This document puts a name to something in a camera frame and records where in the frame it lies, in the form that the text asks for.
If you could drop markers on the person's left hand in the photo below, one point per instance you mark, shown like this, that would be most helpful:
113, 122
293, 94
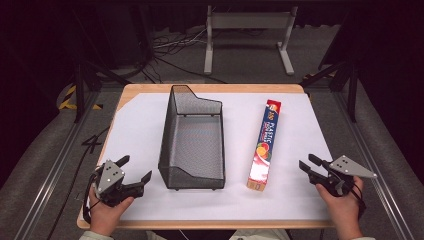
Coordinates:
105, 216

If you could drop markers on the person's sleeve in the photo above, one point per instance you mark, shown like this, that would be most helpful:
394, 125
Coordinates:
95, 236
363, 238

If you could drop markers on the person's left sleeve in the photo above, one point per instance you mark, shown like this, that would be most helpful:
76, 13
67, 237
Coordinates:
95, 236

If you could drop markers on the black tripod stand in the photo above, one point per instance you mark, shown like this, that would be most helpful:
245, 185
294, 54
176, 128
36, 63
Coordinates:
351, 90
79, 86

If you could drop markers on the white metal stand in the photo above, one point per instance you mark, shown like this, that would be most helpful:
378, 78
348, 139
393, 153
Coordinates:
250, 20

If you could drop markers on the white paper sheet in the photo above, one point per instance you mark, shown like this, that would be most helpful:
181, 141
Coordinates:
140, 133

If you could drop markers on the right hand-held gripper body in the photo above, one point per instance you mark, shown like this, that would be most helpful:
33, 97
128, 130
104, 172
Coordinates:
346, 168

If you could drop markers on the person's right sleeve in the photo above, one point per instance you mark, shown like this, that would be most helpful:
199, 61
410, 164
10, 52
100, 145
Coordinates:
363, 238

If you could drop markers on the person's right hand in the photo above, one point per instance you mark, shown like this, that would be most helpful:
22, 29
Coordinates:
341, 210

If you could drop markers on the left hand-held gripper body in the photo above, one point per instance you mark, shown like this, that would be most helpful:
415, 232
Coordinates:
108, 176

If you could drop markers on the yellow black striped tape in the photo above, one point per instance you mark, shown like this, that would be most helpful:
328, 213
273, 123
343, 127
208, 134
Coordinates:
68, 100

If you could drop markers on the aluminium floor rail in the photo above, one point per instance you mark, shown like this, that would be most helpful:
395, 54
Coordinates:
376, 156
50, 180

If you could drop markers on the long plastic wrap box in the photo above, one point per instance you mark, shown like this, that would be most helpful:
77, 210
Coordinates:
265, 146

